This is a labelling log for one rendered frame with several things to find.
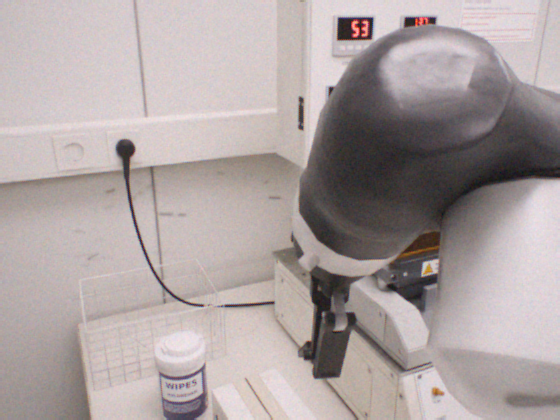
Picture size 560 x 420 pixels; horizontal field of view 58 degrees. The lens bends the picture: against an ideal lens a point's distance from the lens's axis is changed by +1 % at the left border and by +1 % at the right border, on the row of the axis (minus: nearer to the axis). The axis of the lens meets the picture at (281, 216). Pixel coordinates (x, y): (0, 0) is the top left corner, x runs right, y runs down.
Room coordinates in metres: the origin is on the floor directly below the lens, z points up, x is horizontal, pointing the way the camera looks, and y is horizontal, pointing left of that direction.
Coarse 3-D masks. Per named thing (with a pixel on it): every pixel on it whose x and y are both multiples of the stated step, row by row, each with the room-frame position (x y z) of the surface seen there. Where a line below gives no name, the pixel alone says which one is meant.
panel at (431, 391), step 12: (420, 372) 0.61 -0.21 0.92; (432, 372) 0.62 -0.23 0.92; (420, 384) 0.60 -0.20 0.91; (432, 384) 0.61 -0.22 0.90; (420, 396) 0.60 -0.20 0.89; (432, 396) 0.60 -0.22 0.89; (444, 396) 0.61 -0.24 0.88; (420, 408) 0.59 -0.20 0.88; (432, 408) 0.59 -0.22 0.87; (444, 408) 0.60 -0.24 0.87; (456, 408) 0.61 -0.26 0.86
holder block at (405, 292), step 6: (420, 282) 0.76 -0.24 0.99; (426, 282) 0.76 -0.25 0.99; (432, 282) 0.77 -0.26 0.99; (396, 288) 0.74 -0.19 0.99; (402, 288) 0.74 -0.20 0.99; (408, 288) 0.74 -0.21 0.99; (414, 288) 0.75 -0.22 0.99; (420, 288) 0.76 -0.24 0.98; (402, 294) 0.74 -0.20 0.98; (408, 294) 0.75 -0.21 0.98; (414, 294) 0.75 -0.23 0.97; (420, 294) 0.76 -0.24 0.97
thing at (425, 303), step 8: (424, 288) 0.71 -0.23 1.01; (432, 288) 0.71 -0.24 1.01; (416, 296) 0.75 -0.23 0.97; (424, 296) 0.71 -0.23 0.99; (432, 296) 0.71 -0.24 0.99; (416, 304) 0.73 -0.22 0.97; (424, 304) 0.71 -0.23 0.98; (432, 304) 0.71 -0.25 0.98; (424, 312) 0.70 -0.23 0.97; (432, 312) 0.70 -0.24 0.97; (424, 320) 0.68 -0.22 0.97
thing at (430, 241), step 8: (432, 232) 0.82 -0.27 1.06; (440, 232) 0.82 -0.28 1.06; (416, 240) 0.79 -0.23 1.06; (424, 240) 0.79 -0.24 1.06; (432, 240) 0.79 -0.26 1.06; (440, 240) 0.79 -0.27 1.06; (408, 248) 0.76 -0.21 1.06; (416, 248) 0.76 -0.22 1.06; (424, 248) 0.76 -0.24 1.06; (432, 248) 0.76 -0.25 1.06; (400, 256) 0.73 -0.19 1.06
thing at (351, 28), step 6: (342, 24) 0.92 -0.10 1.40; (348, 24) 0.92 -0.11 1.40; (354, 24) 0.93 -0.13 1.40; (360, 24) 0.93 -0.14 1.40; (366, 24) 0.94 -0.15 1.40; (342, 30) 0.92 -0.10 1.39; (348, 30) 0.92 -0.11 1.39; (354, 30) 0.93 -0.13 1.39; (360, 30) 0.93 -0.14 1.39; (366, 30) 0.94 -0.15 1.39; (342, 36) 0.92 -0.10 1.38; (348, 36) 0.92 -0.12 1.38; (354, 36) 0.93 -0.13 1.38; (360, 36) 0.94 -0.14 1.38; (366, 36) 0.94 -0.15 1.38
